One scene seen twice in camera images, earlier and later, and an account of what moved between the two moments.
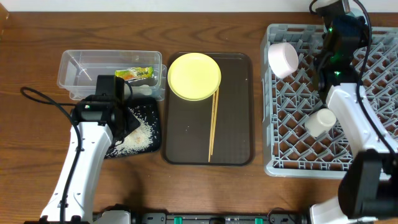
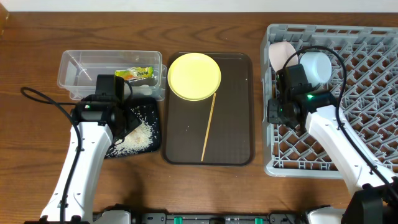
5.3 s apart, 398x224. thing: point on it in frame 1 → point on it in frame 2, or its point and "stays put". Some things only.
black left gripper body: [123, 123] stays put
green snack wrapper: [134, 73] stays put
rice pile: [136, 142] stays put
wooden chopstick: [215, 123] → [209, 124]
